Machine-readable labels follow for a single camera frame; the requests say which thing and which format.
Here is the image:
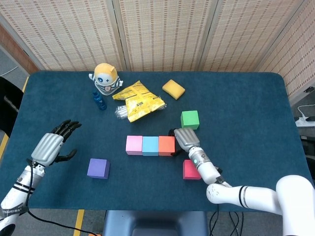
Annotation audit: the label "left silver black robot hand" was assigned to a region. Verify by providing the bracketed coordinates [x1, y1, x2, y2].
[31, 119, 82, 167]

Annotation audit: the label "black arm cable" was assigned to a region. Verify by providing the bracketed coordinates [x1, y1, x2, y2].
[24, 158, 101, 236]

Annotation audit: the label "red foam cube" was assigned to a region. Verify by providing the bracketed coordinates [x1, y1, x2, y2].
[183, 159, 202, 180]

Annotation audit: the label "light blue foam cube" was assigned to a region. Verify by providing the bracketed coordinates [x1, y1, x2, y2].
[142, 136, 159, 157]

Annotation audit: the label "black box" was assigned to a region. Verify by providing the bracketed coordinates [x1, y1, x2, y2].
[299, 134, 315, 158]

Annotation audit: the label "person in black clothes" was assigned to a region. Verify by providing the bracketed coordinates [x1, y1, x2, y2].
[0, 76, 24, 138]

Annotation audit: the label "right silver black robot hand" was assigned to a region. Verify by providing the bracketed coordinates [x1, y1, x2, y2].
[168, 127, 200, 158]

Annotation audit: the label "grey robot torso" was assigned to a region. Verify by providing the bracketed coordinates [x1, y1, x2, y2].
[102, 210, 209, 236]

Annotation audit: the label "bundle of clear straws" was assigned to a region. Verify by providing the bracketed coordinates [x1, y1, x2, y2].
[114, 102, 167, 120]

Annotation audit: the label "white cable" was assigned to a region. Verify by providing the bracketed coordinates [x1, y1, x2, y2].
[297, 104, 315, 118]

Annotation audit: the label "orange foam cube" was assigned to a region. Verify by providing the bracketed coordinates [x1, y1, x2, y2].
[158, 135, 176, 157]

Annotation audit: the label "black floor cables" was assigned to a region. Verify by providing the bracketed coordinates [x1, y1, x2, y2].
[209, 204, 244, 236]

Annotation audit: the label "teal felt table cloth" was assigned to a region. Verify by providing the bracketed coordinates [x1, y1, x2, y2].
[0, 70, 315, 212]

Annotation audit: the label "purple foam cube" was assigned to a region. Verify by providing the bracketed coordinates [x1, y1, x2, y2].
[87, 158, 111, 180]

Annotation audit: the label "green foam cube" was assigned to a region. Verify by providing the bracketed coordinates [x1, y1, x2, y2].
[180, 110, 200, 131]

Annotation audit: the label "yellow snack bag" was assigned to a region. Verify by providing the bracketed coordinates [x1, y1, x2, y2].
[112, 80, 166, 123]

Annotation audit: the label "white power strip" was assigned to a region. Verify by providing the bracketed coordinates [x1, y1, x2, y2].
[294, 116, 315, 128]

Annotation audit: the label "pink foam cube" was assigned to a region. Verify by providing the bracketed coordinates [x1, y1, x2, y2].
[126, 135, 143, 156]

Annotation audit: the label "yellow sponge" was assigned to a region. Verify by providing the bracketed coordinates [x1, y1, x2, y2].
[162, 79, 186, 100]

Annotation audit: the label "woven bamboo folding screen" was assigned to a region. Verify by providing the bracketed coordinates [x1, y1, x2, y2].
[0, 0, 315, 104]

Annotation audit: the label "yellow plush robot toy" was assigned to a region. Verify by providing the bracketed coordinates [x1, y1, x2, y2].
[88, 63, 124, 96]

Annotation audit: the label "thin grey floor cable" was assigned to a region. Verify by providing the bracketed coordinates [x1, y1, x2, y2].
[0, 65, 19, 77]

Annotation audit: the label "blue spray bottle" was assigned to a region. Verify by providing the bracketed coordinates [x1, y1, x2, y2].
[92, 91, 108, 111]

